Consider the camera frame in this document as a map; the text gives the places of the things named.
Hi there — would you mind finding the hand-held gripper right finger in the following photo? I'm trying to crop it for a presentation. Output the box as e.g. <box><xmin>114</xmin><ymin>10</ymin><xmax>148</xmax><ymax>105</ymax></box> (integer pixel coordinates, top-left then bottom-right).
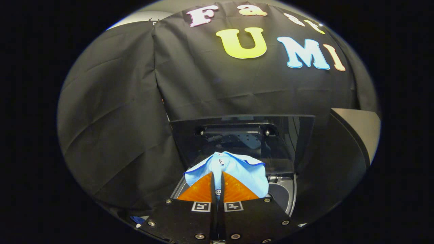
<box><xmin>217</xmin><ymin>172</ymin><xmax>299</xmax><ymax>243</ymax></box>

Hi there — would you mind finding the light blue polo shirt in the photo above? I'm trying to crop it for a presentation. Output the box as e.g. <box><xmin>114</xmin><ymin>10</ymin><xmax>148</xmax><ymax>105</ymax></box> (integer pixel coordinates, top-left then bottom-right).
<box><xmin>184</xmin><ymin>151</ymin><xmax>269</xmax><ymax>204</ymax></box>

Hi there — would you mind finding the black backdrop cloth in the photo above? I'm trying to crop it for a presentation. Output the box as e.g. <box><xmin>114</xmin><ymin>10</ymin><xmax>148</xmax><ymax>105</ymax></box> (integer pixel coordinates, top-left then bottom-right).
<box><xmin>57</xmin><ymin>2</ymin><xmax>378</xmax><ymax>212</ymax></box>

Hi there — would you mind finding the dark washing machine lid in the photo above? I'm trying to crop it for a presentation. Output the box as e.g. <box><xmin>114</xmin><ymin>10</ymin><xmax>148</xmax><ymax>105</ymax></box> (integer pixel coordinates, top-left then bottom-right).
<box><xmin>170</xmin><ymin>115</ymin><xmax>316</xmax><ymax>175</ymax></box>

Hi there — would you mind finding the beige cabinet with dark top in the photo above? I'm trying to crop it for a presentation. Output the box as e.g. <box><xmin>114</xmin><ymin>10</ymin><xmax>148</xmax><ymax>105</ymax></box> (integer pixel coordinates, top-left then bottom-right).
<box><xmin>295</xmin><ymin>108</ymin><xmax>381</xmax><ymax>217</ymax></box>

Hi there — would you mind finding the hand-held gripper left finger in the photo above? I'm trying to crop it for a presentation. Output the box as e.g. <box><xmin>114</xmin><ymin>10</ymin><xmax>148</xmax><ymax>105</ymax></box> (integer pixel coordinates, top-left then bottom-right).
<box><xmin>137</xmin><ymin>172</ymin><xmax>217</xmax><ymax>243</ymax></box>

